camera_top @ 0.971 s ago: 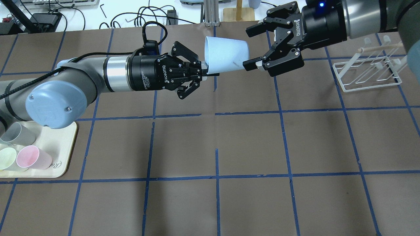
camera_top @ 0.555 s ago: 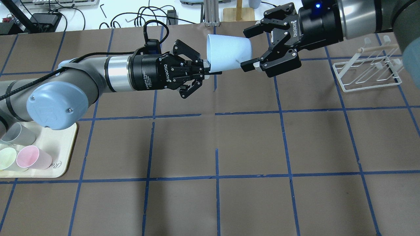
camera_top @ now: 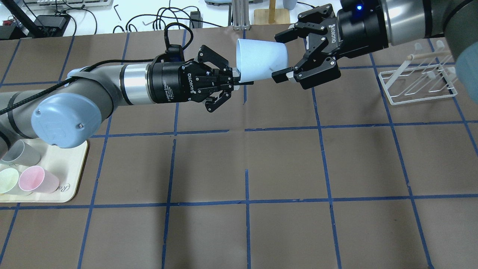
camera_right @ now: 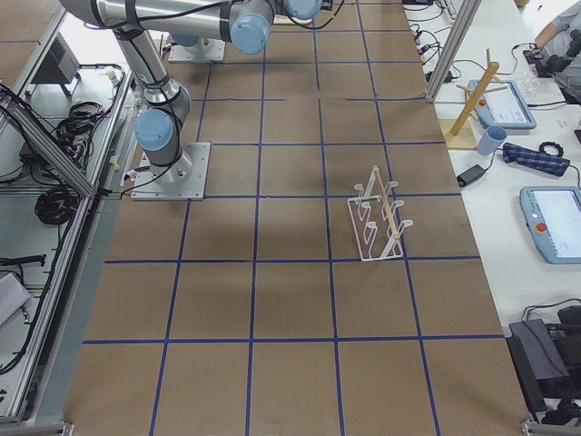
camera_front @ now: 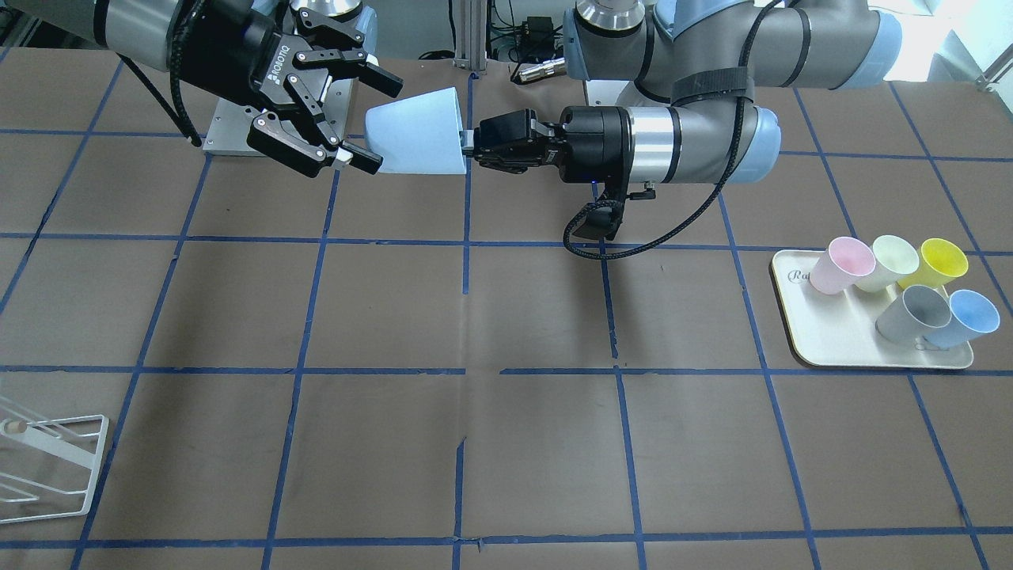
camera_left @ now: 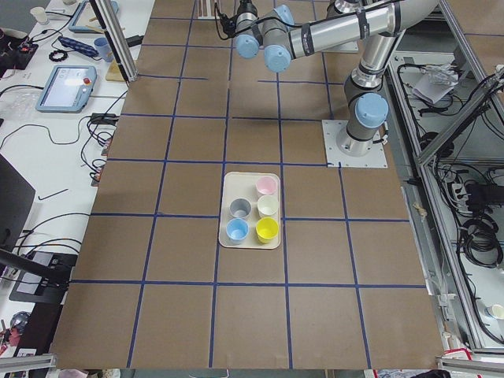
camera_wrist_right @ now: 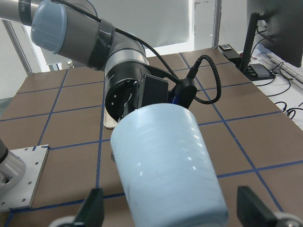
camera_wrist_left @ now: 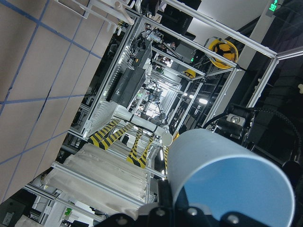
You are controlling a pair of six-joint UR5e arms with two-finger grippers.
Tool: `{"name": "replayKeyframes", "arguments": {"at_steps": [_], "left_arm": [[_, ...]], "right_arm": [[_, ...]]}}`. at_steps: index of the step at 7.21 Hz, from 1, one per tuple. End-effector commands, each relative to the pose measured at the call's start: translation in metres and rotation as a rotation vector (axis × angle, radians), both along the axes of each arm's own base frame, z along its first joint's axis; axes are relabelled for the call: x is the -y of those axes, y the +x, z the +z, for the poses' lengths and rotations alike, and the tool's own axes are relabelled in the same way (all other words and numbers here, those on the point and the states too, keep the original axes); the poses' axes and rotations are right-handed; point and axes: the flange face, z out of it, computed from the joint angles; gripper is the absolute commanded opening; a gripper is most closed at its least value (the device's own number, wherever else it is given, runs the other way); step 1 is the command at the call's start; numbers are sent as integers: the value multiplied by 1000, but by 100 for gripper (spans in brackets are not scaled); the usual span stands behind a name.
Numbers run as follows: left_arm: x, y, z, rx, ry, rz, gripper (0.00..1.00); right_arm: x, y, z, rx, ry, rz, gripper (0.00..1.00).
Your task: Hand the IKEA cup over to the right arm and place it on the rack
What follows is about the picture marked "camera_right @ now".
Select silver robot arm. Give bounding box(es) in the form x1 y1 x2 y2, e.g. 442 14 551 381
171 33 215 52
62 1 332 190

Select blue cup on side table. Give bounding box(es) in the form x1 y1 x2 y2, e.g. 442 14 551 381
477 125 507 156

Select black power adapter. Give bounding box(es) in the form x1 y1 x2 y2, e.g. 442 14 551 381
457 164 487 188

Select wooden mug tree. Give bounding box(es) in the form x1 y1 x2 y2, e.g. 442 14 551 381
440 50 507 150

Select far teach pendant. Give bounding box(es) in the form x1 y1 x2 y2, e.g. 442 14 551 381
475 80 537 130

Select teach pendant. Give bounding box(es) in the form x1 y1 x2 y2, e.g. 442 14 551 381
475 80 537 130
519 186 580 264

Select black hair scrunchie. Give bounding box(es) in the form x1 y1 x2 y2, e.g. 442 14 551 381
538 141 564 157

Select near teach pendant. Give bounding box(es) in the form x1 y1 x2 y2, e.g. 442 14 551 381
519 186 580 264

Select blue plaid pouch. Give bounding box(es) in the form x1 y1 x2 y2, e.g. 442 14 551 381
502 143 570 177

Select grey control box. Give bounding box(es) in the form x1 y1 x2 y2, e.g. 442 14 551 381
31 33 80 96

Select person at side table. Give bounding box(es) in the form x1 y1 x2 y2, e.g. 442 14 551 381
535 1 580 102

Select white wire cup rack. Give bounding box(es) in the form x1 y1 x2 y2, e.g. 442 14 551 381
347 165 413 262

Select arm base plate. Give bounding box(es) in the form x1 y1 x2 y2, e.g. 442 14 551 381
130 142 212 201
169 34 225 64

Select coiled black cables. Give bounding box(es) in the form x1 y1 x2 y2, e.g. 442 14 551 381
34 186 74 225

